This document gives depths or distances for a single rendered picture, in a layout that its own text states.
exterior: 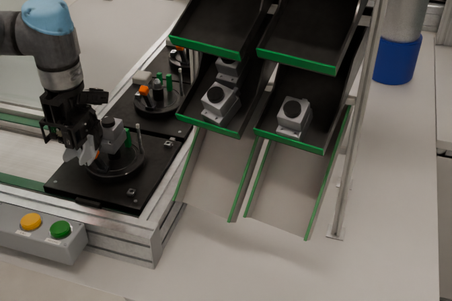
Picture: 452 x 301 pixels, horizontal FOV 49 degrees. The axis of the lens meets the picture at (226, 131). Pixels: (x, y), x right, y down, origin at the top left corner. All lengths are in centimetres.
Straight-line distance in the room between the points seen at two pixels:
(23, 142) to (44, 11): 63
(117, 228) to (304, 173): 40
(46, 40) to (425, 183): 97
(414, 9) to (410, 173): 51
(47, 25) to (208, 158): 42
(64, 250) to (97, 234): 8
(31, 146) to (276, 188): 69
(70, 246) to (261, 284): 40
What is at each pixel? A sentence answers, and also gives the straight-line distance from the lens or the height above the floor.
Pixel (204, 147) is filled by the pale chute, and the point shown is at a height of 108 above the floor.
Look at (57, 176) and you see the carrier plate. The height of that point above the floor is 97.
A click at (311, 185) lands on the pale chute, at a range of 100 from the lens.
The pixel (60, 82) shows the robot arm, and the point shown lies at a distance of 92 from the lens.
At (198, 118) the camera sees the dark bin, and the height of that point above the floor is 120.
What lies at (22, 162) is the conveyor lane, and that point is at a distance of 136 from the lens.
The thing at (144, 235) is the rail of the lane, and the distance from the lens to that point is 105.
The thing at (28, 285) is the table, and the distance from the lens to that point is 116.
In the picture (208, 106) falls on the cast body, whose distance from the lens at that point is 88.
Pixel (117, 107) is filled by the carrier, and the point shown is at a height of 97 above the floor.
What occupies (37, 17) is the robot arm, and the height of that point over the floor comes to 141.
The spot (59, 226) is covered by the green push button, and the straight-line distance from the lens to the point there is 109.
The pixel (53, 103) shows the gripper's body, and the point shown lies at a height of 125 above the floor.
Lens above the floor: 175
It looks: 38 degrees down
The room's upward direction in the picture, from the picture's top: straight up
